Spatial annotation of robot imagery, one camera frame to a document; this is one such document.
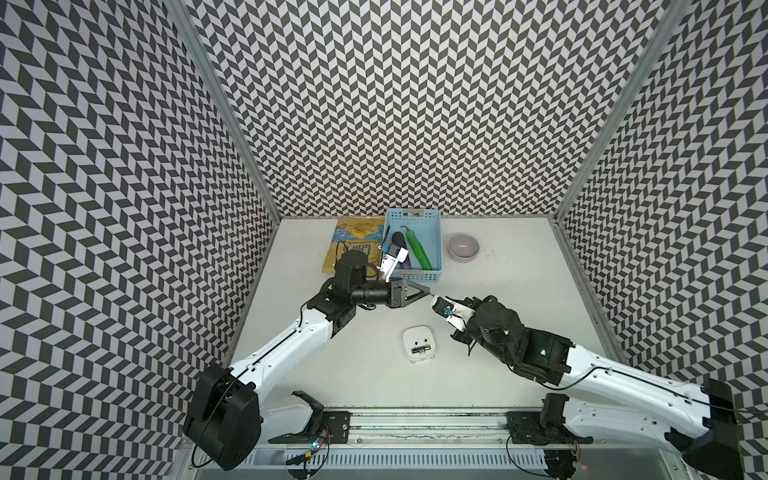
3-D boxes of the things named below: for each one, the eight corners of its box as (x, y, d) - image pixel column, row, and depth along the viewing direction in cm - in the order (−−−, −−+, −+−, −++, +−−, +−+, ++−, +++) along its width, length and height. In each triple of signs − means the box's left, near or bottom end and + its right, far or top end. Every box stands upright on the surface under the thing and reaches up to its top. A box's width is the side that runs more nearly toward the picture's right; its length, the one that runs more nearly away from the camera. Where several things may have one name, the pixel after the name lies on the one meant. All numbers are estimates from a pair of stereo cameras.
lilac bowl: (449, 263, 106) (451, 253, 101) (446, 241, 112) (448, 231, 107) (478, 263, 106) (481, 253, 101) (473, 241, 112) (477, 231, 107)
